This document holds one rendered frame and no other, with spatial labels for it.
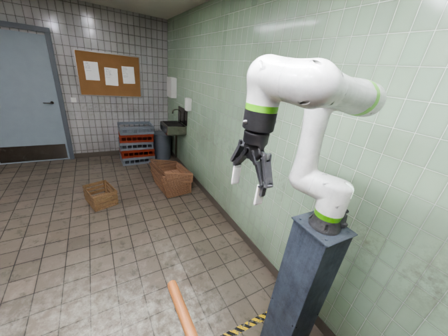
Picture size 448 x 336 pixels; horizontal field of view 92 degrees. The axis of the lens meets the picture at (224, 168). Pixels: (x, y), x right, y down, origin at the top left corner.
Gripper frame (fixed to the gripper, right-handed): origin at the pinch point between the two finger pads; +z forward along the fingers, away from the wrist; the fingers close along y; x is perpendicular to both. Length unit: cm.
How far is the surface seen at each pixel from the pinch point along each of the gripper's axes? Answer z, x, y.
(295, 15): -78, -95, 97
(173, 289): 28.2, 25.3, -5.1
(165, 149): 128, -71, 366
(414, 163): -4, -98, -9
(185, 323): 28.0, 25.2, -16.3
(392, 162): -1, -98, 0
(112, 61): -24, 9, 423
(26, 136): 109, 151, 418
